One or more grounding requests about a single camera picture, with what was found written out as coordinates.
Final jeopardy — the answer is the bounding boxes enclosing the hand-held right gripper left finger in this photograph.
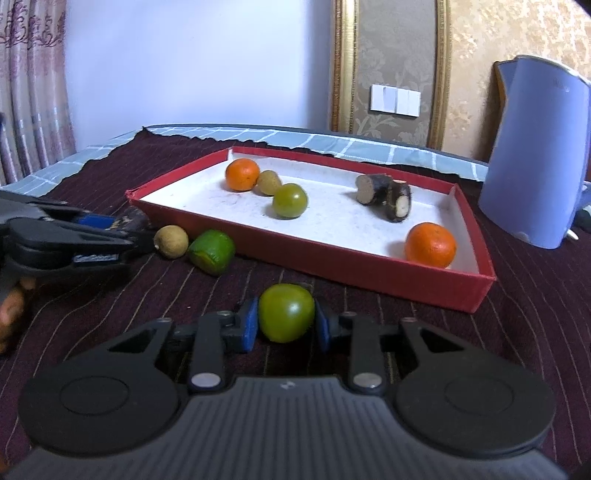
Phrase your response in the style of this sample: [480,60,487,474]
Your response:
[108,298,260,394]

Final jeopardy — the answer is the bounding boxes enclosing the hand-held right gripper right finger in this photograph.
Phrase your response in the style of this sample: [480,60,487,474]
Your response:
[315,302,468,396]

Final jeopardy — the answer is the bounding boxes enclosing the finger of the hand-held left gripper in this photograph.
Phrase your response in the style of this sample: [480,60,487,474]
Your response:
[7,218,157,278]
[39,205,122,232]

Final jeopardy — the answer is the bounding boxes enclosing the green round plum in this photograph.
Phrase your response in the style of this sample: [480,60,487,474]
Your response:
[257,283,316,344]

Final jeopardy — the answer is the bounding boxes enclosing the dark sugarcane piece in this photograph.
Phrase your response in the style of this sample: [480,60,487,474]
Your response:
[108,206,153,241]
[355,174,393,206]

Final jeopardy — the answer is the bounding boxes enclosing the red shallow cardboard box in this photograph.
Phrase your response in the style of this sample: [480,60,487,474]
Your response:
[126,147,497,315]

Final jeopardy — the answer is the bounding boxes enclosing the olive green plum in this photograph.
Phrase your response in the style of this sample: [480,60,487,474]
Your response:
[272,183,308,219]

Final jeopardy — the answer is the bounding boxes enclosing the large orange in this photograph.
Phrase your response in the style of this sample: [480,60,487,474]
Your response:
[405,222,458,269]

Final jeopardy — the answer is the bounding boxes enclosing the tan longan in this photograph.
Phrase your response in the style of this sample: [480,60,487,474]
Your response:
[153,224,190,258]
[257,170,283,196]

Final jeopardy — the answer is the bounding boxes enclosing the person's left hand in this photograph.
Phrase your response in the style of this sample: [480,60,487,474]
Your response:
[0,276,27,355]

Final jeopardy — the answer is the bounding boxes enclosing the bright green lime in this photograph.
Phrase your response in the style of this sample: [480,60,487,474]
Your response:
[187,230,236,277]

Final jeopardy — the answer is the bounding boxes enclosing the pink patterned curtain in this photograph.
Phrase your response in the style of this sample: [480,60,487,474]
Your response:
[0,0,78,186]

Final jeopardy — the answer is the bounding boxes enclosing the sugarcane piece with peeled spot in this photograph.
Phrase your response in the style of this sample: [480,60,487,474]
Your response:
[387,180,413,223]

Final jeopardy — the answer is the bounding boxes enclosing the small orange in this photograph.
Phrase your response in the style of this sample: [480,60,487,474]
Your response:
[225,158,261,193]

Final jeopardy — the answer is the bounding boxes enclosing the blue checked cloth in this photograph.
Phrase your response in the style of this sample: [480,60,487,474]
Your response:
[0,123,491,186]

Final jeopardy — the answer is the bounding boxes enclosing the blue electric kettle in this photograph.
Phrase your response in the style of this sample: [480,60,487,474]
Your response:
[477,55,591,250]

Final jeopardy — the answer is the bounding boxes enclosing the white wall switch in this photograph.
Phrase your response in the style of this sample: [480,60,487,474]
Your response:
[370,84,422,116]

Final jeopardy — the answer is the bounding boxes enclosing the gold framed wall panel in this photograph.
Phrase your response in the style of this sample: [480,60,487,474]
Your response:
[329,0,452,149]

